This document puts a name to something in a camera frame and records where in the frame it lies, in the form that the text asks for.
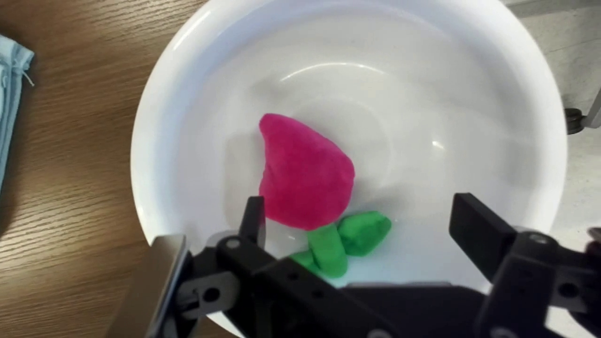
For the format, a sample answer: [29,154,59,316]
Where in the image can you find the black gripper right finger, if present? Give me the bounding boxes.
[449,192,523,286]

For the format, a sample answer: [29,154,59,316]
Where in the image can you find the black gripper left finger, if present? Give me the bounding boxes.
[237,196,269,250]

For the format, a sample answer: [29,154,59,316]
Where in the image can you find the pink mango plush toy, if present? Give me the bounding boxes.
[258,111,395,280]

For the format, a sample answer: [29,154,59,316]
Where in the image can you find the white bowl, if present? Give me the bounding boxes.
[128,0,571,338]

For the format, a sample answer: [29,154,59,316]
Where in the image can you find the light blue folded towel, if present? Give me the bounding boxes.
[0,34,36,190]

